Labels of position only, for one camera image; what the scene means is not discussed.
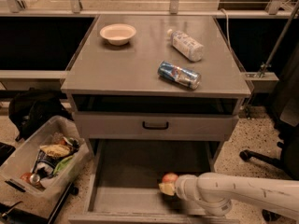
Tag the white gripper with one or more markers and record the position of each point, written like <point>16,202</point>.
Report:
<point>181,187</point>

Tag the red apple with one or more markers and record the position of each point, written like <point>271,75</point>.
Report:
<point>169,178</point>

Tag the clear plastic water bottle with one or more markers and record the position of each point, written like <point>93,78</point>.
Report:
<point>186,45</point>

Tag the open grey drawer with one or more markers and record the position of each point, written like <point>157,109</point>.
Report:
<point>124,184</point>

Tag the grey drawer cabinet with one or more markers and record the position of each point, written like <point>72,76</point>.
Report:
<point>124,79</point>

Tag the closed grey drawer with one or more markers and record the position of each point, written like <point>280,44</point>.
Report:
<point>129,126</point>

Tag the green snack bag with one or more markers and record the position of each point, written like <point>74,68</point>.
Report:
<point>62,164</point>

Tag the blue soda can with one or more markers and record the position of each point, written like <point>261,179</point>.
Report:
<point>183,76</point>

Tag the yellow chip bag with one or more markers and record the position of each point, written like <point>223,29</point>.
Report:
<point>56,151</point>

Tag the blue white snack bag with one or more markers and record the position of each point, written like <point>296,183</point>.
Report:
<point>44,165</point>

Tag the clear plastic bin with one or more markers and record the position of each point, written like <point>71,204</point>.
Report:
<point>22,160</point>

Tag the silver can in bin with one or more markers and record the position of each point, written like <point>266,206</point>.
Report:
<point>34,179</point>

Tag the black office chair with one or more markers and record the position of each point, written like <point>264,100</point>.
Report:
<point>285,109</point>

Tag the black backpack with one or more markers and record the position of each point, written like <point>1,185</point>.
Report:
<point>29,110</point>

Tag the white bowl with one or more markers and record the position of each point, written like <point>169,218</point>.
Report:
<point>118,34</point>

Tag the metal support rod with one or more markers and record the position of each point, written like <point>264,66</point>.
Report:
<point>265,65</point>

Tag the black drawer handle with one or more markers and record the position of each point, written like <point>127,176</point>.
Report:
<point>155,126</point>

